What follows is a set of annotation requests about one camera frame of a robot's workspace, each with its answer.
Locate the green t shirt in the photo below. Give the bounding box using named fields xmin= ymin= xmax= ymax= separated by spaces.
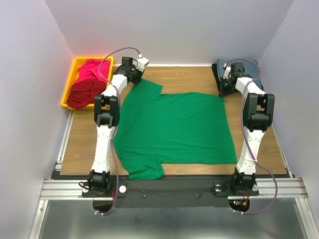
xmin=114 ymin=80 xmax=237 ymax=180

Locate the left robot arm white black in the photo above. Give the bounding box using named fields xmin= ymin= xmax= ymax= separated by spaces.
xmin=87 ymin=53 xmax=149 ymax=195

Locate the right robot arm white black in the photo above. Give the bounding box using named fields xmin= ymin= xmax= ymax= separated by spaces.
xmin=219 ymin=62 xmax=275 ymax=192

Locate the folded blue grey t shirt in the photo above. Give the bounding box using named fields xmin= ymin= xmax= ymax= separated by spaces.
xmin=216 ymin=58 xmax=264 ymax=90

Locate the dark red t shirt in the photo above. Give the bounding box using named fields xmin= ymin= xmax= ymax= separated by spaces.
xmin=66 ymin=79 xmax=107 ymax=110

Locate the yellow plastic bin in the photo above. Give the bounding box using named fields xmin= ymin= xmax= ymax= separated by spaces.
xmin=61 ymin=56 xmax=114 ymax=110

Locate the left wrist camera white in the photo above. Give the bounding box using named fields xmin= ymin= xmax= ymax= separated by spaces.
xmin=136 ymin=57 xmax=150 ymax=72

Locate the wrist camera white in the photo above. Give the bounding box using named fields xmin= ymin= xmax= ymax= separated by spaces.
xmin=136 ymin=57 xmax=150 ymax=72
xmin=223 ymin=63 xmax=231 ymax=80

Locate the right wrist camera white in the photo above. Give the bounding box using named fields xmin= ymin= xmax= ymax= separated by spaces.
xmin=223 ymin=63 xmax=231 ymax=80

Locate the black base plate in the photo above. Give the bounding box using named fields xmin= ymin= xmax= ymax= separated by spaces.
xmin=79 ymin=175 xmax=259 ymax=209

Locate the aluminium rail frame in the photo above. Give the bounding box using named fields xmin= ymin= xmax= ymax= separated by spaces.
xmin=30 ymin=112 xmax=319 ymax=239

